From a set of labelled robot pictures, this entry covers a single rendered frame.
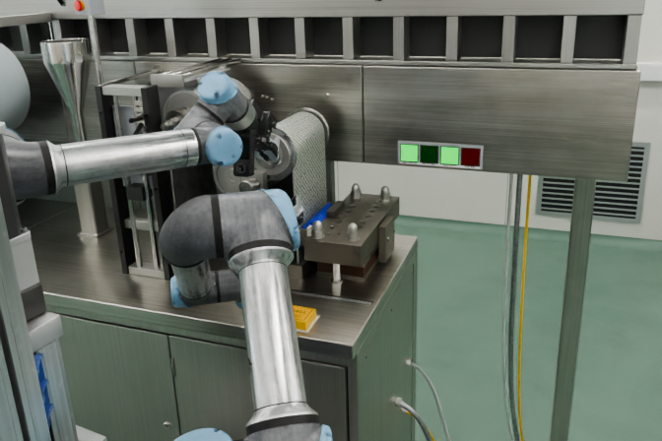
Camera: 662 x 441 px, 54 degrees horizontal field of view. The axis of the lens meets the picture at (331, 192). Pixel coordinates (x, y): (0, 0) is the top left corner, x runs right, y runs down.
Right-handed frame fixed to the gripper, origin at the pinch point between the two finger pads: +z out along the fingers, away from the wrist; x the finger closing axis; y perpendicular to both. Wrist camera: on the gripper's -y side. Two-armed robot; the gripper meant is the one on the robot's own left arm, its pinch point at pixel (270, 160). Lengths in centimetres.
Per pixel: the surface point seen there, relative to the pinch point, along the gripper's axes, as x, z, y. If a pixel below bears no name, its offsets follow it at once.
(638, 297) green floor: -116, 232, 33
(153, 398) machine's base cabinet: 29, 24, -64
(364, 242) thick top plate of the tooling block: -24.2, 17.0, -14.2
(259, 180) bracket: 3.9, 4.3, -4.2
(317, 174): -4.5, 22.9, 6.2
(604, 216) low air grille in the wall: -99, 273, 92
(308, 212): -4.5, 22.4, -5.7
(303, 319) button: -16.8, 4.0, -38.3
